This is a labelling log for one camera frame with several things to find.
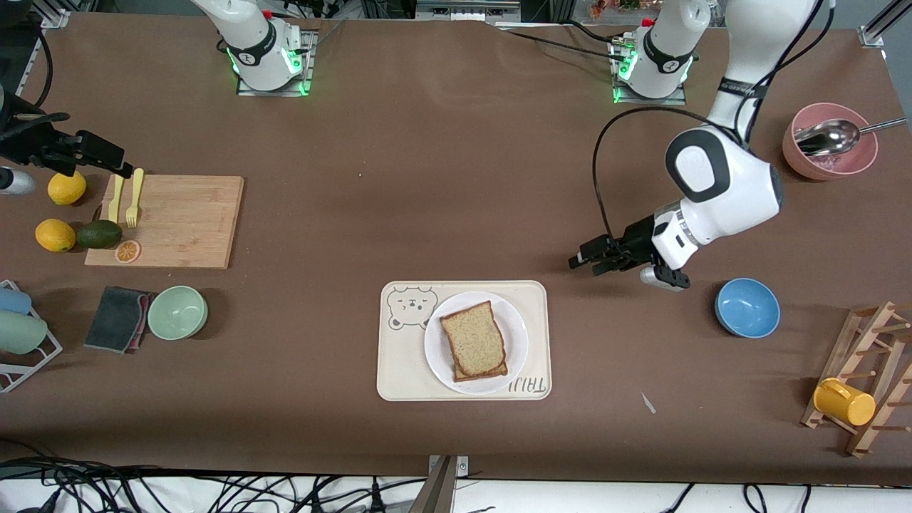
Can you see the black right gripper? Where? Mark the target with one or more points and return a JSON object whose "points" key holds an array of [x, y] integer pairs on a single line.
{"points": [[32, 144]]}

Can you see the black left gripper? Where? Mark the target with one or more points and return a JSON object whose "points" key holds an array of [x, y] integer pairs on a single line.
{"points": [[636, 241]]}

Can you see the white round plate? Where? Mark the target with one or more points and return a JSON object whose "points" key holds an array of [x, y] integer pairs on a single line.
{"points": [[514, 335]]}

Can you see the sandwich top bread slice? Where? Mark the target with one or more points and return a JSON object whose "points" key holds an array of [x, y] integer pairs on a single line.
{"points": [[474, 338]]}

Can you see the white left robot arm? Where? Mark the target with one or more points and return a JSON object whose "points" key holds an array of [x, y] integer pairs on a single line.
{"points": [[734, 192]]}

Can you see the yellow lemon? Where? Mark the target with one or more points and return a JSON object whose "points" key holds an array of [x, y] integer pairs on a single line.
{"points": [[67, 189], [55, 236]]}

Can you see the yellow plastic knife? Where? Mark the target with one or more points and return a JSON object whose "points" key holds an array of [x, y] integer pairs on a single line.
{"points": [[116, 199]]}

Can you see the yellow plastic fork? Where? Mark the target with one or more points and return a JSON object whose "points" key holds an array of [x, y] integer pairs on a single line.
{"points": [[134, 199]]}

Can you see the green avocado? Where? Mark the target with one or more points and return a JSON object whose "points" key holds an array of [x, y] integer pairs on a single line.
{"points": [[100, 234]]}

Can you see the orange slice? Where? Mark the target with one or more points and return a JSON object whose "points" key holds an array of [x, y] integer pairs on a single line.
{"points": [[127, 251]]}

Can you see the wooden cutting board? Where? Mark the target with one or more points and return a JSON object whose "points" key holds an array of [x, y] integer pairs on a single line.
{"points": [[178, 228]]}

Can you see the small grey tape scrap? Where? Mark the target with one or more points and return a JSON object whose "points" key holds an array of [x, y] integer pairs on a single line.
{"points": [[648, 402]]}

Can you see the blue bowl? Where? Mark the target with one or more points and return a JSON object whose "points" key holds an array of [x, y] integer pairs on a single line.
{"points": [[748, 308]]}

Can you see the light blue cup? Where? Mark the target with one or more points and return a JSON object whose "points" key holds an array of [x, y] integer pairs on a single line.
{"points": [[14, 301]]}

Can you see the dark grey cloth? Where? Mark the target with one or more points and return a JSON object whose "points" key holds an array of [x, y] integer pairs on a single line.
{"points": [[114, 319]]}

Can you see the pale green bowl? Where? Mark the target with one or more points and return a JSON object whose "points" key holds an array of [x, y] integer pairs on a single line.
{"points": [[177, 313]]}

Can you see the pale green cup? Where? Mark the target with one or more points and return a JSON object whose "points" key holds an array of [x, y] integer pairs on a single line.
{"points": [[21, 333]]}

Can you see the pink bowl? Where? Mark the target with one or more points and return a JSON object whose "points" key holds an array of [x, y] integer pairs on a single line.
{"points": [[798, 160]]}

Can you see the cream bear print tray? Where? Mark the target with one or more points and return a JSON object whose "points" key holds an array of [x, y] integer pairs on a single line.
{"points": [[406, 363]]}

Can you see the clear ice cubes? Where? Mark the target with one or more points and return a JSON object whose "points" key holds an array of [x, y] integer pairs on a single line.
{"points": [[830, 163]]}

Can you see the metal spoon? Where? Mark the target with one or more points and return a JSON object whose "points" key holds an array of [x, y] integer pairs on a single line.
{"points": [[830, 137]]}

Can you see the wooden peg drying rack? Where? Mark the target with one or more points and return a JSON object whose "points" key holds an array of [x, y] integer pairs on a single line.
{"points": [[873, 335]]}

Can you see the yellow cup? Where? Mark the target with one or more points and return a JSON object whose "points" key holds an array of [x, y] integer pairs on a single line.
{"points": [[844, 402]]}

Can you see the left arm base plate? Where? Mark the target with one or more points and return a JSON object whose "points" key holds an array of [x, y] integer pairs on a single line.
{"points": [[648, 100]]}

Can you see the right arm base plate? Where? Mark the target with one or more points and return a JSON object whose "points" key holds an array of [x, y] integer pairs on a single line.
{"points": [[271, 92]]}

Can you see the metal table bracket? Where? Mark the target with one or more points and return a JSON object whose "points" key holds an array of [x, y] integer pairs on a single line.
{"points": [[443, 484]]}

